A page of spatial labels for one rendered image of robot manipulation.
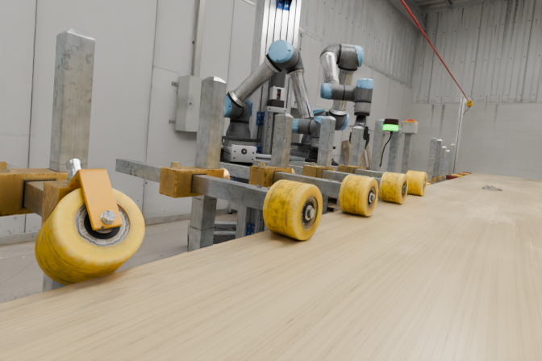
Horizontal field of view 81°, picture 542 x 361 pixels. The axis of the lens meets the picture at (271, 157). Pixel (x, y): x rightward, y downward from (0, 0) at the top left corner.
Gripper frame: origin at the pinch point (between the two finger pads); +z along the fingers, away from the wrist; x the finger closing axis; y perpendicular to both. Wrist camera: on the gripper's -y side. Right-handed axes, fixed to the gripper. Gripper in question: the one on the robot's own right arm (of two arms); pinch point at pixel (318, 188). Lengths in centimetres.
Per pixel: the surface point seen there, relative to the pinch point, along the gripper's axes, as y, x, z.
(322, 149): -25, 48, -20
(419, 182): -52, 29, -13
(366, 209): -52, 77, -10
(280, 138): -26, 73, -23
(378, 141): -26.2, -2.2, -25.9
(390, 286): -66, 106, -9
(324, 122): -25, 48, -29
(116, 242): -46, 124, -11
